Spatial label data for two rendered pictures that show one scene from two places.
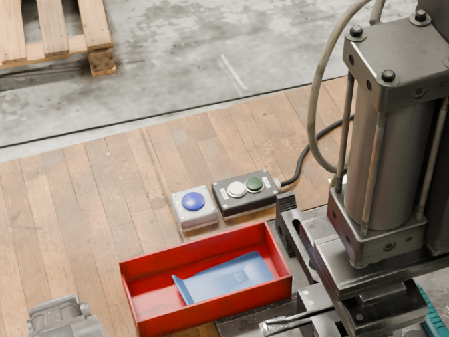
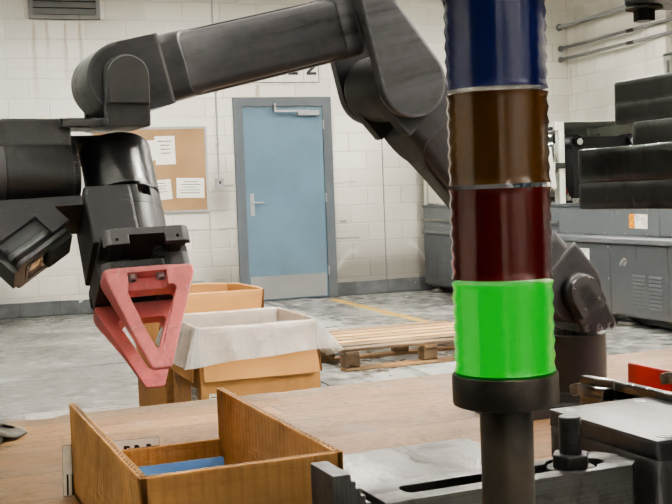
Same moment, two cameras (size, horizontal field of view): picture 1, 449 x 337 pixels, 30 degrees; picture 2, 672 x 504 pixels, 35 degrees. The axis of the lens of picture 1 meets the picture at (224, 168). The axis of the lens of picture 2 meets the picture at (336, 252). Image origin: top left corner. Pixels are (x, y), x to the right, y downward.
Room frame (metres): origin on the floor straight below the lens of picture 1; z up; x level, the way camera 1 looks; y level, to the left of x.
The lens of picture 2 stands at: (0.33, -0.79, 1.12)
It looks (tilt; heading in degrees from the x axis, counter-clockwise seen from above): 3 degrees down; 85
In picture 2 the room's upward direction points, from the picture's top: 2 degrees counter-clockwise
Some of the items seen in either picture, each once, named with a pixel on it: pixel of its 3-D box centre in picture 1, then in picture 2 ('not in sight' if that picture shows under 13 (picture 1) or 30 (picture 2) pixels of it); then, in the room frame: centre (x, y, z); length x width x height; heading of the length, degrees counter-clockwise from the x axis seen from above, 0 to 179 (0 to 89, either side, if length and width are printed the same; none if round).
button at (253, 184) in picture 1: (254, 186); not in sight; (0.96, -0.05, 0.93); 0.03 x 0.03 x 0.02
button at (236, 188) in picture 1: (236, 191); not in sight; (0.96, -0.02, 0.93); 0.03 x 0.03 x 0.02
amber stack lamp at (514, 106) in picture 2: not in sight; (498, 139); (0.43, -0.40, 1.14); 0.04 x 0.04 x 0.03
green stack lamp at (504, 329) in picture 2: not in sight; (503, 325); (0.43, -0.40, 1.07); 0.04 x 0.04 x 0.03
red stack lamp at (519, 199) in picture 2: not in sight; (500, 232); (0.43, -0.40, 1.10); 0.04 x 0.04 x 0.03
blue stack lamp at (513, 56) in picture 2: not in sight; (495, 44); (0.43, -0.40, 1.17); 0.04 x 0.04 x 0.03
